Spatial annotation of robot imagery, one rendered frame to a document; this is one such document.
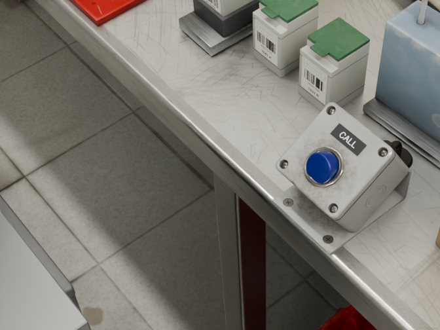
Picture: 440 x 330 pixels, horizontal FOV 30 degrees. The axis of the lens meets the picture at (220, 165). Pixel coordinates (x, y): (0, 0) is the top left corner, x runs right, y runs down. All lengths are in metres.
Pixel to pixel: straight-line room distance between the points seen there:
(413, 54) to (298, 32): 0.12
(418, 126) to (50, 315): 0.35
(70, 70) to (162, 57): 1.29
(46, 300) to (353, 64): 0.33
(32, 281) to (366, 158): 0.26
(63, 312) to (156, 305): 1.05
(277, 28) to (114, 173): 1.14
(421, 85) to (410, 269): 0.15
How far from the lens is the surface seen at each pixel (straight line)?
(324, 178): 0.63
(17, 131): 1.99
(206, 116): 0.75
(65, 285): 0.67
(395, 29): 0.69
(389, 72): 0.73
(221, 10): 0.79
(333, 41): 0.72
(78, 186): 1.84
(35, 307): 0.61
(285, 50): 0.77
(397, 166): 0.65
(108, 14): 0.86
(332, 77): 0.72
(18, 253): 0.64
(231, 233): 0.89
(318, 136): 0.65
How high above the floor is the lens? 1.43
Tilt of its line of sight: 51 degrees down
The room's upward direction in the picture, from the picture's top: 4 degrees counter-clockwise
